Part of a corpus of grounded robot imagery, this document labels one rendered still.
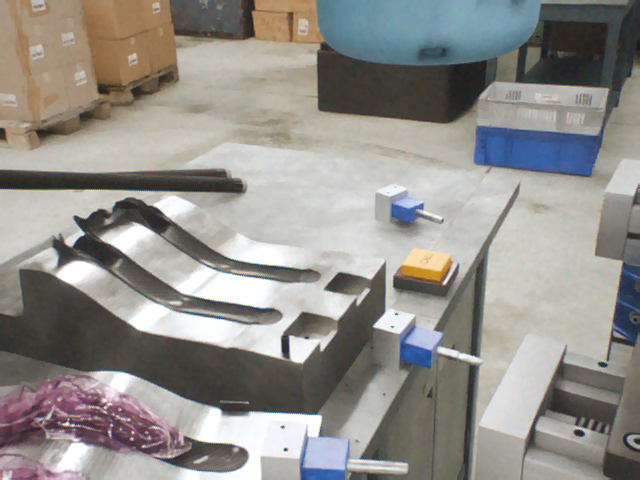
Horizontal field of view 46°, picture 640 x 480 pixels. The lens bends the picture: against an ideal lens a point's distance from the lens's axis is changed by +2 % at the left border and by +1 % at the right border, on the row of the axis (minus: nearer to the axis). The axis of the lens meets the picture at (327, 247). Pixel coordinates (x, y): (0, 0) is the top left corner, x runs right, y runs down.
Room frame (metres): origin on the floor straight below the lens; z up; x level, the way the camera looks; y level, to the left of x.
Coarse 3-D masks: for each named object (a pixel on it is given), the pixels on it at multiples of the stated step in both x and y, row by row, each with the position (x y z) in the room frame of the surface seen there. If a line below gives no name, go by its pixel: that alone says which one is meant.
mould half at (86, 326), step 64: (64, 256) 0.82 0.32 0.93; (256, 256) 0.91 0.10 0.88; (320, 256) 0.89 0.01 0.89; (0, 320) 0.82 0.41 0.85; (64, 320) 0.77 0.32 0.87; (128, 320) 0.74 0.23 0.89; (192, 320) 0.74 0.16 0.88; (192, 384) 0.70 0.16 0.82; (256, 384) 0.67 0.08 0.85; (320, 384) 0.68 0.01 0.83
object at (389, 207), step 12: (384, 192) 1.22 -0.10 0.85; (396, 192) 1.22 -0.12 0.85; (384, 204) 1.21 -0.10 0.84; (396, 204) 1.19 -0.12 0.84; (408, 204) 1.19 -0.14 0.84; (420, 204) 1.19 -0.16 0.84; (384, 216) 1.21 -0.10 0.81; (396, 216) 1.19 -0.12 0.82; (408, 216) 1.17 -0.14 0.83; (420, 216) 1.17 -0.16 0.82; (432, 216) 1.16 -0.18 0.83
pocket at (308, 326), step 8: (304, 312) 0.75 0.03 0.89; (296, 320) 0.73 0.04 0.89; (304, 320) 0.75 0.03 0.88; (312, 320) 0.74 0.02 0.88; (320, 320) 0.74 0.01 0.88; (328, 320) 0.74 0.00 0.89; (336, 320) 0.73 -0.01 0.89; (288, 328) 0.72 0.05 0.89; (296, 328) 0.73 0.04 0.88; (304, 328) 0.75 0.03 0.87; (312, 328) 0.74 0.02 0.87; (320, 328) 0.74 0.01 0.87; (328, 328) 0.74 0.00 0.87; (336, 328) 0.73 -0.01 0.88; (296, 336) 0.73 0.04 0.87; (304, 336) 0.74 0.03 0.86; (312, 336) 0.74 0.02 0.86; (320, 336) 0.74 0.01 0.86; (328, 336) 0.72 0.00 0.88
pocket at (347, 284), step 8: (336, 280) 0.84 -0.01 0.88; (344, 280) 0.84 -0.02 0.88; (352, 280) 0.84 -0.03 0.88; (360, 280) 0.84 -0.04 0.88; (368, 280) 0.83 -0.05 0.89; (328, 288) 0.82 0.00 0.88; (336, 288) 0.84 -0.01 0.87; (344, 288) 0.84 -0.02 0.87; (352, 288) 0.84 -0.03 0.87; (360, 288) 0.84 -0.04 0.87; (368, 288) 0.83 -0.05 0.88; (360, 296) 0.81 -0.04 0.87
